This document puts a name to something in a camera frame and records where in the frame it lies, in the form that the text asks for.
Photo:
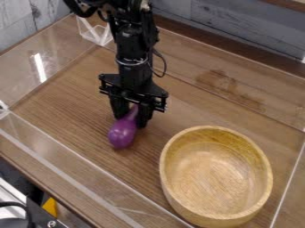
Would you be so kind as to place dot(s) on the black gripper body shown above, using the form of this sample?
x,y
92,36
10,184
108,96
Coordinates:
x,y
135,85

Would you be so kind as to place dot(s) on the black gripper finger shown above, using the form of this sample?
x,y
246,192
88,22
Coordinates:
x,y
120,105
145,115

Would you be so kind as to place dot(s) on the purple toy eggplant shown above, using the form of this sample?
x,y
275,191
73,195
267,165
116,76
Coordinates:
x,y
124,130

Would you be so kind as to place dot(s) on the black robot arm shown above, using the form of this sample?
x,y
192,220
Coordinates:
x,y
135,30

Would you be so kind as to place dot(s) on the brown wooden bowl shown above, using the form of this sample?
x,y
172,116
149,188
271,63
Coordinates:
x,y
216,176

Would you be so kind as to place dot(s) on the yellow and black device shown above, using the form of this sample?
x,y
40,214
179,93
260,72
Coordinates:
x,y
42,218

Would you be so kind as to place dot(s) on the clear acrylic corner bracket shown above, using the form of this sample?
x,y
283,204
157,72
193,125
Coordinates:
x,y
97,34

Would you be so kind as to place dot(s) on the clear acrylic enclosure wall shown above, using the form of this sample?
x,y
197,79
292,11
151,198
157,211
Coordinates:
x,y
223,83

